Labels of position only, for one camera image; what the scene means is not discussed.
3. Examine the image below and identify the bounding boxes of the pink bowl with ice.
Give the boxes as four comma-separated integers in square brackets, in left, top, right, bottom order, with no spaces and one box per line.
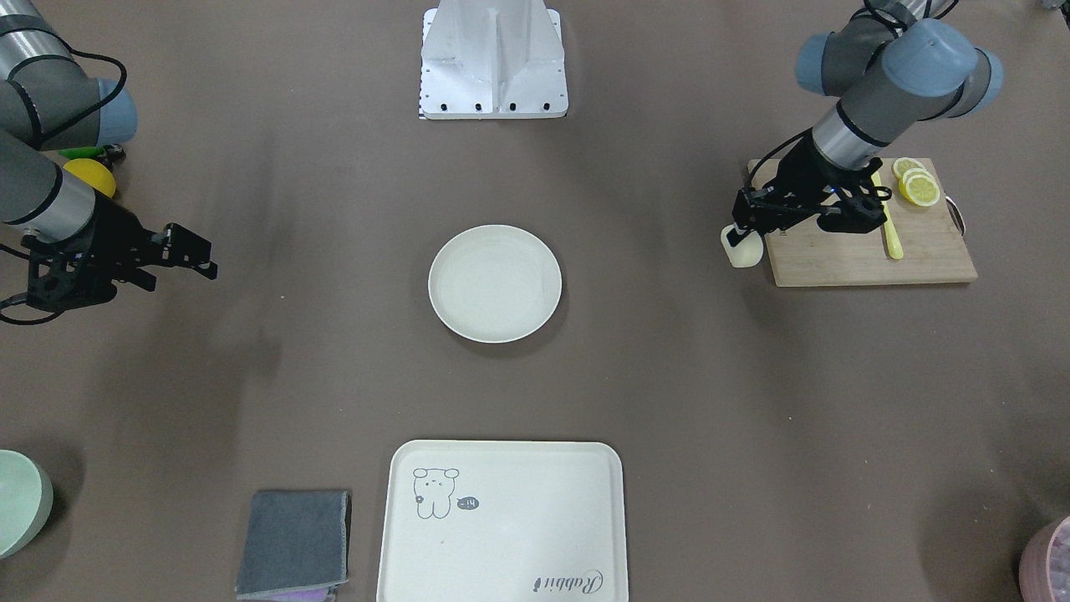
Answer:
[1019,518,1069,601]

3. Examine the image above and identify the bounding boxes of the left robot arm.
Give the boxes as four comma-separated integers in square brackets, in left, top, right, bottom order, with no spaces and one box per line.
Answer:
[721,1,1005,252]

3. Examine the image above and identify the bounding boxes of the cream rabbit serving tray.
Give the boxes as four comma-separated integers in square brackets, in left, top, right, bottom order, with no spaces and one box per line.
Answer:
[377,441,629,601]

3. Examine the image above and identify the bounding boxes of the upper yellow lemon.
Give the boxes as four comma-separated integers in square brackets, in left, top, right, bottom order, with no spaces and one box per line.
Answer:
[64,159,118,199]

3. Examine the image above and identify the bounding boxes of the white steamed bun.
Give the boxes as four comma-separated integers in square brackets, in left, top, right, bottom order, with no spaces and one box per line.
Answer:
[720,225,765,269]

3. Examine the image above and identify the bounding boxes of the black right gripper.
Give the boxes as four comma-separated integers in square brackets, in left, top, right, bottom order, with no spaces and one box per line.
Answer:
[22,196,219,314]

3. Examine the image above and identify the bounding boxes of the bamboo cutting board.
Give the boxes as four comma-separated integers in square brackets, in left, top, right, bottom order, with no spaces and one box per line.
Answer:
[763,156,977,287]

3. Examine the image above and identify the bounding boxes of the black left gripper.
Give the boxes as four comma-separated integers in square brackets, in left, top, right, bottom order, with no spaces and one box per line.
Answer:
[729,132,890,248]

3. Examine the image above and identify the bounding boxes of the pale green bowl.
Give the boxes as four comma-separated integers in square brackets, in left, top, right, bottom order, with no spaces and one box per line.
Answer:
[1,450,54,559]

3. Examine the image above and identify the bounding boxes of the yellow plastic knife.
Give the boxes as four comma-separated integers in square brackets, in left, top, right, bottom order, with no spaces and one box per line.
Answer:
[871,171,904,262]

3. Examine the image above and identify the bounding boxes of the dark cherries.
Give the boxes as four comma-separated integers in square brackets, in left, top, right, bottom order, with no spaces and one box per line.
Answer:
[102,144,126,165]

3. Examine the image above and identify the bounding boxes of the folded grey cloth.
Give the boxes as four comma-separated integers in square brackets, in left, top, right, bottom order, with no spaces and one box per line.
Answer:
[236,489,350,601]

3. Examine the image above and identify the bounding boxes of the green lime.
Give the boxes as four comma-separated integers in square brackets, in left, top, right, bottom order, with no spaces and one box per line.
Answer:
[58,146,107,161]

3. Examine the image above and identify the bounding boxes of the cream round plate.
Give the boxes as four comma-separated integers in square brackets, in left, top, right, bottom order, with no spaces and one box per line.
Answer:
[427,223,564,345]

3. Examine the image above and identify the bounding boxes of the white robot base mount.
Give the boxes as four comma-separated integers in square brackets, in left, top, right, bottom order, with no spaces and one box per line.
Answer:
[418,1,569,120]

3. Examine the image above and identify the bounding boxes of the lemon slices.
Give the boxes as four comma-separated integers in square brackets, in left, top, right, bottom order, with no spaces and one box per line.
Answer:
[893,157,944,209]

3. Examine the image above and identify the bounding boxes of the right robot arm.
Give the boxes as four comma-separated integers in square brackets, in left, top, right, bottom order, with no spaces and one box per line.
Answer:
[1,1,218,323]

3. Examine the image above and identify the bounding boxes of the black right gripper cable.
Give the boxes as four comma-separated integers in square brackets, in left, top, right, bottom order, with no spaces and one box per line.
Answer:
[0,242,51,325]

